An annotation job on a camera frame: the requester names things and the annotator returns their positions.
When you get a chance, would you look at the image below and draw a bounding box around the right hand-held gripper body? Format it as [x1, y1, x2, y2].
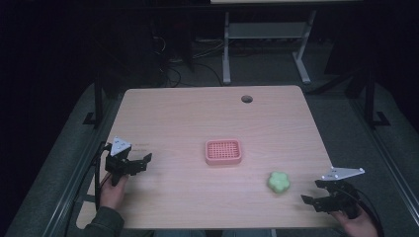
[320, 166, 367, 220]

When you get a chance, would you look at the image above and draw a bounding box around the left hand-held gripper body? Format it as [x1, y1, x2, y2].
[105, 136, 133, 188]

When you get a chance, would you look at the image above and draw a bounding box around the person's left hand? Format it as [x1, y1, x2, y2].
[99, 173, 129, 211]

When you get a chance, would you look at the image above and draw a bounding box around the person's right hand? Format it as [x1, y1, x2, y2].
[330, 207, 379, 237]

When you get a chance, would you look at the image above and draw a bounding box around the green flower-shaped soap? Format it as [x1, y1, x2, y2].
[266, 170, 292, 195]

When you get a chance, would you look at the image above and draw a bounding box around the black metal stand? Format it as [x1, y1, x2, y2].
[363, 63, 392, 130]
[82, 69, 107, 128]

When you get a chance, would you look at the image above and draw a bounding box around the pink soap dish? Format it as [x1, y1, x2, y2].
[205, 138, 243, 167]

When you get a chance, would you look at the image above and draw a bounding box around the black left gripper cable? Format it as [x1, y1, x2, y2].
[93, 141, 113, 211]

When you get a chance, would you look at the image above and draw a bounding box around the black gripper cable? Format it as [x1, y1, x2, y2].
[93, 141, 113, 211]
[342, 187, 385, 237]

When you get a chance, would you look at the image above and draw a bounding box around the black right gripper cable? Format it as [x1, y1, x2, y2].
[342, 187, 385, 237]

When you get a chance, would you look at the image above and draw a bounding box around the aluminium rail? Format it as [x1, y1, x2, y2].
[41, 98, 122, 237]
[348, 97, 419, 219]

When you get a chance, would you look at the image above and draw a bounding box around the bundle of floor cables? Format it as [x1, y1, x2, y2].
[151, 34, 225, 88]

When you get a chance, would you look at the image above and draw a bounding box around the white metal desk frame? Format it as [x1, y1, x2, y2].
[221, 9, 318, 86]

